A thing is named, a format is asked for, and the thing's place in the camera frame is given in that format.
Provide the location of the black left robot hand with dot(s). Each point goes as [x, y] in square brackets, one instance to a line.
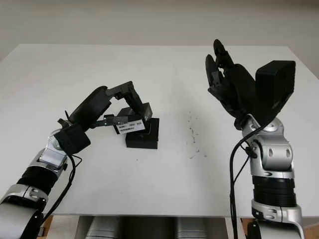
[92, 104]

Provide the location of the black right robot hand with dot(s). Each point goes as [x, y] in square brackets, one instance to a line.
[239, 92]

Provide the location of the black RealSense box lid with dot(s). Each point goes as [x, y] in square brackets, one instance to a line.
[132, 127]

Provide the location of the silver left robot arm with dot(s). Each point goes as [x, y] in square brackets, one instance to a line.
[32, 179]

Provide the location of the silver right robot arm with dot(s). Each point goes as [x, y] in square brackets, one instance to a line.
[271, 154]

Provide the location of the black box base with insert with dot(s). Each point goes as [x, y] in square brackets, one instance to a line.
[142, 142]

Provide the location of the grey and black robot torso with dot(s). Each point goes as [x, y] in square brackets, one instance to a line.
[149, 227]

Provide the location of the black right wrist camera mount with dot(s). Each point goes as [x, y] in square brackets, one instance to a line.
[276, 84]

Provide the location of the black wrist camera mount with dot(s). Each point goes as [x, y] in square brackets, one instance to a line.
[73, 140]
[276, 84]

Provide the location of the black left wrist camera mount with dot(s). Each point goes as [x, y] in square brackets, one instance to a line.
[73, 140]

